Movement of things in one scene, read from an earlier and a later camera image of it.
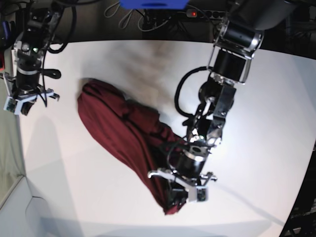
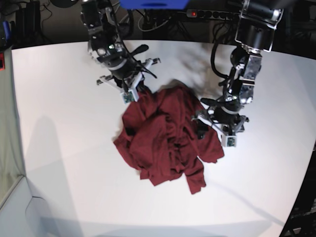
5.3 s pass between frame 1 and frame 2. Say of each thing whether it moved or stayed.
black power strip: stayed
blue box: stayed
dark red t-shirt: moved
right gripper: moved
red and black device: stayed
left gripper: moved
